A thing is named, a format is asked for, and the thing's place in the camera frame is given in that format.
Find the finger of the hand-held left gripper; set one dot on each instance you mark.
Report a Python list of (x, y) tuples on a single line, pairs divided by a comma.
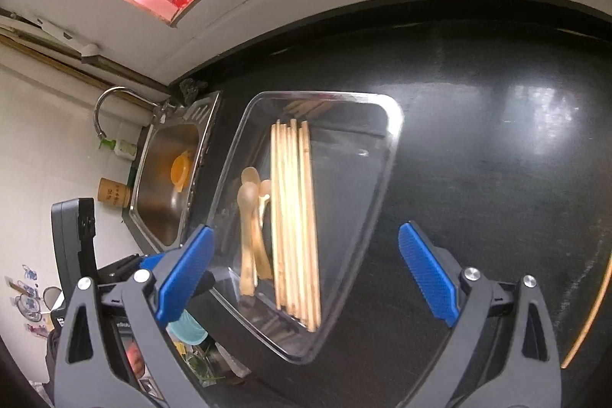
[(119, 267)]

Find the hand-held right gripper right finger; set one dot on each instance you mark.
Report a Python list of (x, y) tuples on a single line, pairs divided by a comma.
[(425, 269)]

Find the light blue cup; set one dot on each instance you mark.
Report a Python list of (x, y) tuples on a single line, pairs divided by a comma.
[(189, 329)]

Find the green vegetables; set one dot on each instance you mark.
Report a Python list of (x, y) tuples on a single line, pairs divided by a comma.
[(203, 367)]

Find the person's left hand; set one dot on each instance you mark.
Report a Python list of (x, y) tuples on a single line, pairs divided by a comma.
[(135, 360)]

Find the brown paper cup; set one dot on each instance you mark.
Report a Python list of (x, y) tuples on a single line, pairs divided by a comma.
[(112, 194)]

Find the bundle of wooden chopsticks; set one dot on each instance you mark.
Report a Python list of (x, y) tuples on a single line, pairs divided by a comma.
[(291, 221)]

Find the translucent beige spoon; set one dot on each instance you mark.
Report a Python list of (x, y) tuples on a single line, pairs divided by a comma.
[(249, 174), (265, 226)]

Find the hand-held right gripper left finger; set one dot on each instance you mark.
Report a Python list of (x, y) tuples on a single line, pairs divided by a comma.
[(186, 274)]

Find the stainless steel sink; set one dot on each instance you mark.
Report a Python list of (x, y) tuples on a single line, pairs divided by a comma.
[(162, 207)]

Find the black scouring pad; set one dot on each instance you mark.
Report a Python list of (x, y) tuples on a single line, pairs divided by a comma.
[(192, 88)]

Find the chrome faucet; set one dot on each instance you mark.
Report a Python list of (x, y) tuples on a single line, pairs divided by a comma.
[(103, 99)]

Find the white pipe bracket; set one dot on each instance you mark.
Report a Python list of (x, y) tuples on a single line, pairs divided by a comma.
[(91, 49)]

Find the clear plastic tray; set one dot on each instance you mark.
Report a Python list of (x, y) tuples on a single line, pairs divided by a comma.
[(354, 178)]

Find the green and white bottle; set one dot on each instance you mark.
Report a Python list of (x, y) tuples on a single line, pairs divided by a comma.
[(122, 148)]

